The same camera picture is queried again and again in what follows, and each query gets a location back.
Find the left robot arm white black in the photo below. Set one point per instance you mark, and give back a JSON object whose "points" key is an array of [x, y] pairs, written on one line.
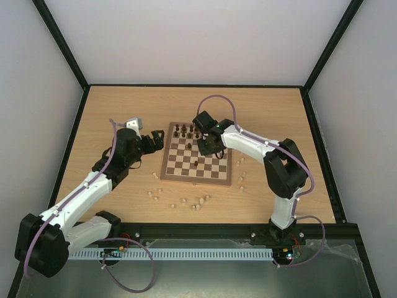
{"points": [[45, 241]]}

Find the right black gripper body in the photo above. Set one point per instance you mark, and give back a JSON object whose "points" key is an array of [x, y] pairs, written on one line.
{"points": [[209, 146]]}

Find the left controller board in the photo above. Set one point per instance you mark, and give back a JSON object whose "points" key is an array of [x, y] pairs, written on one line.
{"points": [[113, 252]]}

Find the white slotted cable duct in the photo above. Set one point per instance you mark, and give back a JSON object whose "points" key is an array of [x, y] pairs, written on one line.
{"points": [[182, 254]]}

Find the controller board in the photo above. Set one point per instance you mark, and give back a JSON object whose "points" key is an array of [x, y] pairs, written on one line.
{"points": [[113, 252], [286, 253]]}

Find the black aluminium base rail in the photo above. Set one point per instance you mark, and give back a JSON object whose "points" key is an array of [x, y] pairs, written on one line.
{"points": [[257, 234]]}

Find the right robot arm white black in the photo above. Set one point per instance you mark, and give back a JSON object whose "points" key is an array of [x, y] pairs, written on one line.
{"points": [[285, 168]]}

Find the black cage frame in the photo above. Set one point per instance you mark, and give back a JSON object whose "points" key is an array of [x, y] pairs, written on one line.
{"points": [[336, 36]]}

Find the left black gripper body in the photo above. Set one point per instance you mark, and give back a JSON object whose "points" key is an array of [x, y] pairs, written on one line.
{"points": [[150, 148]]}

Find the wooden chess board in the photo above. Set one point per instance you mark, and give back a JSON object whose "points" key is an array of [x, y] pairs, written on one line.
{"points": [[178, 160]]}

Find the right controller board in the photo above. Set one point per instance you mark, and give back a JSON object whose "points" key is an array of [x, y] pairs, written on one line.
{"points": [[286, 253]]}

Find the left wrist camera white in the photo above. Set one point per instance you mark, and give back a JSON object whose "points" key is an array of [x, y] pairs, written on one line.
{"points": [[135, 123]]}

